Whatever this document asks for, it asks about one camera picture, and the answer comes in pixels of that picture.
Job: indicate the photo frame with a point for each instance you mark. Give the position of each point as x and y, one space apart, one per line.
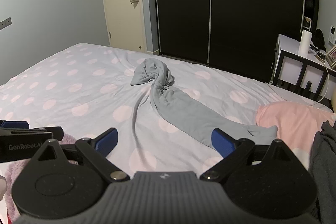
331 55

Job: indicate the white nightstand with dark frame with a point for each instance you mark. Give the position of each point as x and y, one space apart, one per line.
288 61

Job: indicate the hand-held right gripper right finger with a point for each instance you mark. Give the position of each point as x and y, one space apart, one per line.
221 142

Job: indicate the dark grey clothing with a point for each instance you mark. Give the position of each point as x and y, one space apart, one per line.
325 161

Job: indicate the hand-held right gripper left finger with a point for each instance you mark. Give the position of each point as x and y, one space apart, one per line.
106 140

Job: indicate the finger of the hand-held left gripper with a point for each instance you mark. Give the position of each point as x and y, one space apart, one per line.
14 124

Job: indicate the grey pants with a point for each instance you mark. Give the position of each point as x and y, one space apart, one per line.
183 113

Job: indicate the black cloth item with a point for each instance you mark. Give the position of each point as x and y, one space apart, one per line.
320 39

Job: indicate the cream door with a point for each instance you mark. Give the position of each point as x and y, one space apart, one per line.
115 3

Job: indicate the white paper towel roll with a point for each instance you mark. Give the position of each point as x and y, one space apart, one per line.
304 43

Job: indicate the bed with pink dotted sheet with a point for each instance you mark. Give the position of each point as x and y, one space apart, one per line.
78 82

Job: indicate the white wall control panel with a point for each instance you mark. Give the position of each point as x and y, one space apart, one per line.
332 35

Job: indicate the pink pillow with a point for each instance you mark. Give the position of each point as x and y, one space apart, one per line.
288 119

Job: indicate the black sliding wardrobe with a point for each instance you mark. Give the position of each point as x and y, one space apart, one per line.
236 16

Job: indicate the grey wall plate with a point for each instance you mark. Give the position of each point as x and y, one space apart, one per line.
5 23

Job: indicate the pink fluffy blanket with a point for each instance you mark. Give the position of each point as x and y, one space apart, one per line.
14 174

